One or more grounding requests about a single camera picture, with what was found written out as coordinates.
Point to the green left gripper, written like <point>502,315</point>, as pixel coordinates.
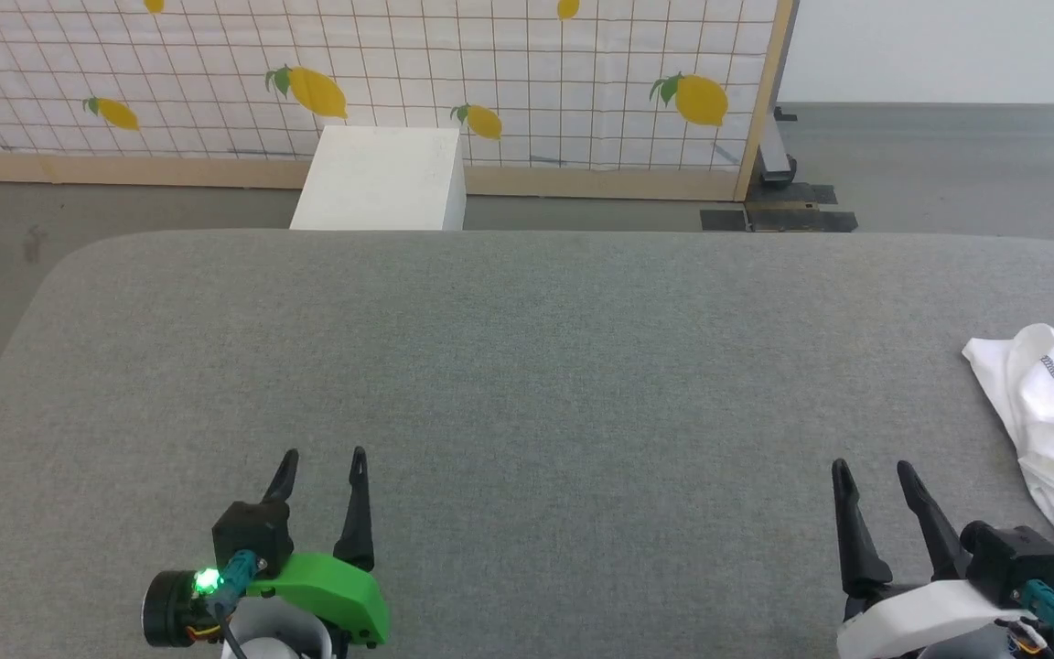
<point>335,595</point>

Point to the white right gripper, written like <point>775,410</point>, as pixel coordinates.
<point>920,618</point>

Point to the white rectangular box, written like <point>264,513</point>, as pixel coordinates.
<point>385,178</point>

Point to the grey metal screen foot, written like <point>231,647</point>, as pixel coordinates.
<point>776,156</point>

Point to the lemon print partition screen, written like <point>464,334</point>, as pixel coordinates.
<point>536,64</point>

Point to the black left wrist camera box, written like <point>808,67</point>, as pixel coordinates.
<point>252,535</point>

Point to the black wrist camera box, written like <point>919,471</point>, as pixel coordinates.
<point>1012,558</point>
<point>252,535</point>

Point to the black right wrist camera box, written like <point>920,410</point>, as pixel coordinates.
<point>1012,558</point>

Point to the black floor base plate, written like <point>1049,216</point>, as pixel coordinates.
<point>788,218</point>

